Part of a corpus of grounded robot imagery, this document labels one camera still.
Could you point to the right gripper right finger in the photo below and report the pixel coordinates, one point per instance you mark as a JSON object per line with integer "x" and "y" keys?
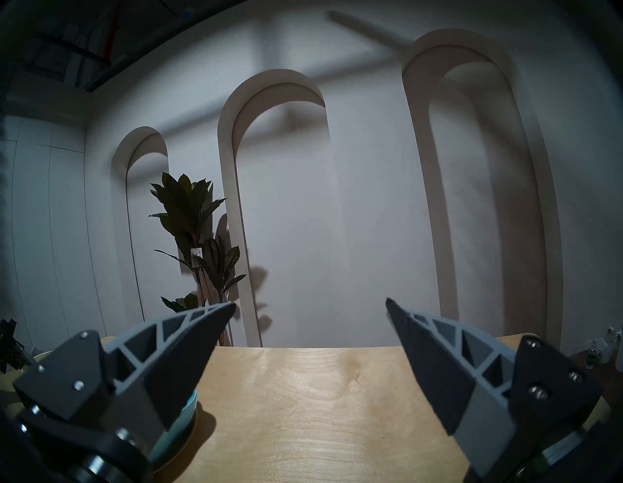
{"x": 462, "y": 384}

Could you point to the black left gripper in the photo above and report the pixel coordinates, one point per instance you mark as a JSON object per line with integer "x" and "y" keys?
{"x": 9, "y": 345}

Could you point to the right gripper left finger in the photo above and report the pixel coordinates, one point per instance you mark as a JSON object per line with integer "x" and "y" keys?
{"x": 160, "y": 360}

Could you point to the blue flower-shaped plate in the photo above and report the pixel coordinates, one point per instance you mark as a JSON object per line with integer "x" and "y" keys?
{"x": 182, "y": 414}

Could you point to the white plant tag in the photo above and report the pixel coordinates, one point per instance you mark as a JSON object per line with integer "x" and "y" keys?
{"x": 196, "y": 257}

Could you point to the pile of small bottles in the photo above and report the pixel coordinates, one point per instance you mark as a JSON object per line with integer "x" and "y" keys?
{"x": 603, "y": 348}

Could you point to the light wooden table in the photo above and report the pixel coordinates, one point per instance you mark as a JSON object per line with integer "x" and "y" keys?
{"x": 316, "y": 414}

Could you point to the tall green houseplant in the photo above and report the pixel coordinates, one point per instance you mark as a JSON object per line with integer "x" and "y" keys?
{"x": 185, "y": 209}

